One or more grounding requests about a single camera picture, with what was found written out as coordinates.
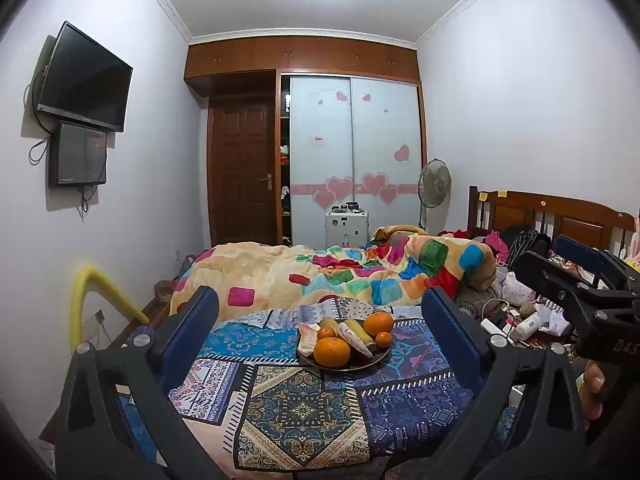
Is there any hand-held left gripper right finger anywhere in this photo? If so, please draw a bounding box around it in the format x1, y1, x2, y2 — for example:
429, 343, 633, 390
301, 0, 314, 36
380, 286, 590, 480

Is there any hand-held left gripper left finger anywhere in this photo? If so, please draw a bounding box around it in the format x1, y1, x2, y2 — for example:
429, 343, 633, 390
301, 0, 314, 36
52, 285, 226, 480

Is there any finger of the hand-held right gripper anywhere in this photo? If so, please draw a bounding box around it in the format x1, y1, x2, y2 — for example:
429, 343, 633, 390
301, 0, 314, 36
552, 234, 640, 306
514, 250, 608, 326

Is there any round orange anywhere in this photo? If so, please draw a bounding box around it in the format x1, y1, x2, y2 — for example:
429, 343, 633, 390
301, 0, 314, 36
363, 312, 395, 338

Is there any dark brown round plate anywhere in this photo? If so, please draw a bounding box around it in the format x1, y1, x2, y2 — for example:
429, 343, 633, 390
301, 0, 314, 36
295, 317, 393, 372

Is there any large orange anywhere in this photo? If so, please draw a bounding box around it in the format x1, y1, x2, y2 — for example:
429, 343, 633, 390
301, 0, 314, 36
313, 337, 352, 368

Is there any person's right hand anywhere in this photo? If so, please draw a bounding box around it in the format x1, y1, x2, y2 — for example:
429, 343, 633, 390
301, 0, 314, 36
582, 361, 607, 431

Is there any pink dotted white cloth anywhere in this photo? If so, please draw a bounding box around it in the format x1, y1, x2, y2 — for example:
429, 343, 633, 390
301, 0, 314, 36
500, 271, 538, 303

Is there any black bag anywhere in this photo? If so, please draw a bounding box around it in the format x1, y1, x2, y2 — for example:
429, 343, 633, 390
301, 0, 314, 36
507, 230, 551, 266

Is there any wooden bed headboard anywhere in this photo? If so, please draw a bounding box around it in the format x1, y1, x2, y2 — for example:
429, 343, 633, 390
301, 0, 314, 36
467, 185, 638, 266

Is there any white bottle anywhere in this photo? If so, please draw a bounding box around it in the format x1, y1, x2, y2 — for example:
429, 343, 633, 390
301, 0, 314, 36
515, 311, 542, 341

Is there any red cloth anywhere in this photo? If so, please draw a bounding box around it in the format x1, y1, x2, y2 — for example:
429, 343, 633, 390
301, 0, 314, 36
482, 230, 511, 263

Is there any colourful patchwork quilt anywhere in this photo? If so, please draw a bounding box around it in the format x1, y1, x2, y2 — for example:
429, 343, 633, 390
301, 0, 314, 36
170, 225, 498, 318

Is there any blue patterned blanket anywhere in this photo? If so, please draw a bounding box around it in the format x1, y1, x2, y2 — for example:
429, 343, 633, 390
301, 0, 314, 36
117, 297, 521, 471

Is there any white hard case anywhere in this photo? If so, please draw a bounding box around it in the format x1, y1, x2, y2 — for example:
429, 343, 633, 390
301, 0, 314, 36
325, 210, 371, 250

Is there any standing electric fan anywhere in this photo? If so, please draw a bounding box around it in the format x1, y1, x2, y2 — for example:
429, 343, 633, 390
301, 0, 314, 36
417, 159, 453, 231

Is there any brown wooden door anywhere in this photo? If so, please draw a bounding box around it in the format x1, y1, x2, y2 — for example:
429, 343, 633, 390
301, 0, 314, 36
207, 95, 278, 248

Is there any wardrobe with heart stickers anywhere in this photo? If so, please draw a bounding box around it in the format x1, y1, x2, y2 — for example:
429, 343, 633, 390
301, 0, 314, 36
184, 35, 428, 248

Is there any white charger cable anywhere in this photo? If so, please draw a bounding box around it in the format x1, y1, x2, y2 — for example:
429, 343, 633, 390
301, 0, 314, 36
480, 300, 516, 337

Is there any yellow padded rail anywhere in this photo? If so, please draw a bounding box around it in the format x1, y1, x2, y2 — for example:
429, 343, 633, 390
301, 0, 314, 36
70, 262, 151, 356

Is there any small wall-mounted monitor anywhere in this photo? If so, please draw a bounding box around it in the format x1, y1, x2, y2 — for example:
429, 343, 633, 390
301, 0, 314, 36
48, 121, 108, 188

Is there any black wall cable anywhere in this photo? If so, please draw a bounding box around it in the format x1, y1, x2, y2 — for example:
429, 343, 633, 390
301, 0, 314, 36
27, 135, 51, 166

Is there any wall-mounted black television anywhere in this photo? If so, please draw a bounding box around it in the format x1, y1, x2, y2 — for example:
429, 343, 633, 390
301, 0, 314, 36
36, 21, 134, 133

